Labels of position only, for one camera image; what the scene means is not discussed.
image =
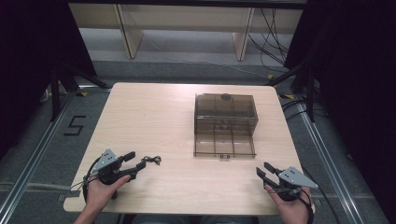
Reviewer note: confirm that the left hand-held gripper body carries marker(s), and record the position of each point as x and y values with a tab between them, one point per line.
107	168

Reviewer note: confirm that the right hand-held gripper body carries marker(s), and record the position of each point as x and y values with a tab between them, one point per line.
291	183

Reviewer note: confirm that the brown transparent drawer box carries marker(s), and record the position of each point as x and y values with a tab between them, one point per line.
225	109

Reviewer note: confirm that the person's right hand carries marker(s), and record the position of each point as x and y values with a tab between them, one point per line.
291	210

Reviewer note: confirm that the person's left hand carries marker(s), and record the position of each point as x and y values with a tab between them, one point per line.
99	194

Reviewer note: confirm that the black metal stand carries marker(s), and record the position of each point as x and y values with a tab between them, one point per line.
56	96
309	93

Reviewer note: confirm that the small dark round object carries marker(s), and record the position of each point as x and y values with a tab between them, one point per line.
226	96

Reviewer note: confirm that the black curtain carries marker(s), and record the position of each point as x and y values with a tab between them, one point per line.
358	77
31	62

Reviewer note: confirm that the aluminium floor rail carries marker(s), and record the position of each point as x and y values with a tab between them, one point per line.
330	165
34	155

